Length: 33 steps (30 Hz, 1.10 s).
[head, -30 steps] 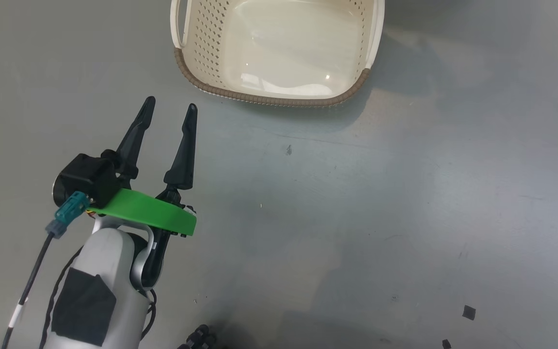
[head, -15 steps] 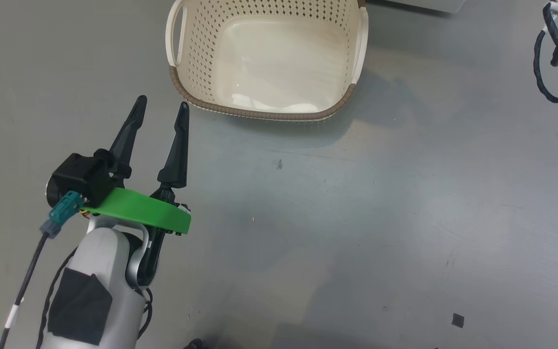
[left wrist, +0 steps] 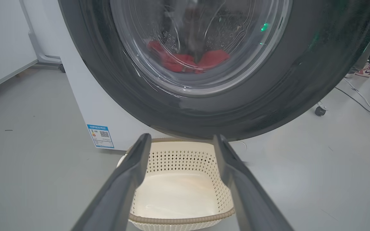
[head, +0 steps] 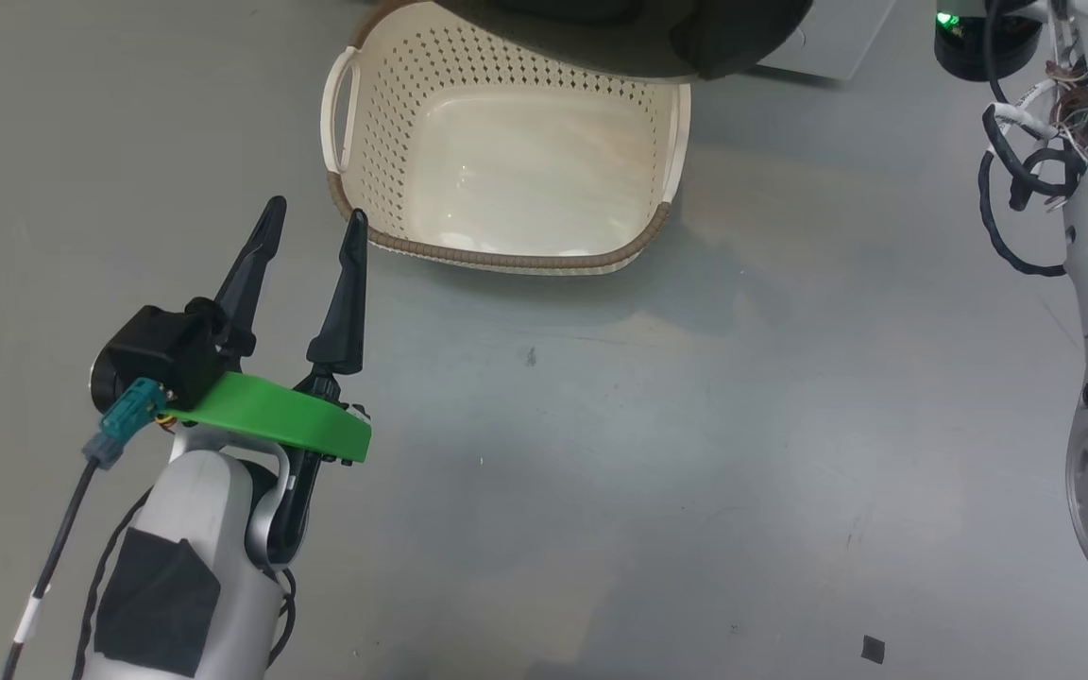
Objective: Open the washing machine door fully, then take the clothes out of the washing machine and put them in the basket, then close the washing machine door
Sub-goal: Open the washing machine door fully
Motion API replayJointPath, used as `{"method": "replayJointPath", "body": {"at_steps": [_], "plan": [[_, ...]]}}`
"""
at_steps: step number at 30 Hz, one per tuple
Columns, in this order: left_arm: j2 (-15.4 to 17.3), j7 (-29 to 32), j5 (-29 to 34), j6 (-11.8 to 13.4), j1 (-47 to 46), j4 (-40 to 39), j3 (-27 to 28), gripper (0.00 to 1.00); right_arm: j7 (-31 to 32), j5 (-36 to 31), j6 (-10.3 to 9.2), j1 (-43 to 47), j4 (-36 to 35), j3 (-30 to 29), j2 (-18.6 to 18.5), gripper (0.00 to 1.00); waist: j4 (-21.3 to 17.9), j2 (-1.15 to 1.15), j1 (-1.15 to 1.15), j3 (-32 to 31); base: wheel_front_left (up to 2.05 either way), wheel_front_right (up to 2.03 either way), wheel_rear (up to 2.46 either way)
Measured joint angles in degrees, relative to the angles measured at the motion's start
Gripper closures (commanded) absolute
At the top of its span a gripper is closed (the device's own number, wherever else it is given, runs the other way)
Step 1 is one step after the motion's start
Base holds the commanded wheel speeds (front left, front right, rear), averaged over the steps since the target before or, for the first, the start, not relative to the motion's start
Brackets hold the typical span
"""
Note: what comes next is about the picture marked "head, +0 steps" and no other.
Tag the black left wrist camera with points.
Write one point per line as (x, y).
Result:
(161, 354)

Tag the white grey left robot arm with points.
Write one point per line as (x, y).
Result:
(199, 510)

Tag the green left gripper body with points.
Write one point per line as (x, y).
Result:
(270, 411)

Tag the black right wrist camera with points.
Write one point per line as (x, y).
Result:
(988, 52)

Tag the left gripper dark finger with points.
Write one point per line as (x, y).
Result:
(346, 312)
(246, 283)

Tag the cream perforated laundry basket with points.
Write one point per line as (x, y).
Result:
(525, 170)

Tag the black glass washing machine door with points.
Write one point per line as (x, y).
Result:
(601, 47)

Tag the small black floor scrap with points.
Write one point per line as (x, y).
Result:
(873, 648)

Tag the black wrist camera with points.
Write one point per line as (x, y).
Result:
(988, 52)
(161, 354)

